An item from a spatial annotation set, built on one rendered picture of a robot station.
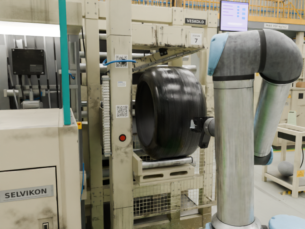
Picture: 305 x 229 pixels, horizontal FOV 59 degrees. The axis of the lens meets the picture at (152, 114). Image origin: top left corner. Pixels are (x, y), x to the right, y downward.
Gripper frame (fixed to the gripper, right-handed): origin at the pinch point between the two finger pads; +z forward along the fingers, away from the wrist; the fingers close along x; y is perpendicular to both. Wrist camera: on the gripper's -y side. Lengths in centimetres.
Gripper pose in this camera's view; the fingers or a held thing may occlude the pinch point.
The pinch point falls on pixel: (192, 129)
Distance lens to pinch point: 150.9
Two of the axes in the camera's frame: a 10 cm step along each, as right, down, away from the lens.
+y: -0.4, -10.0, -0.2
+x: -9.5, 0.4, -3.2
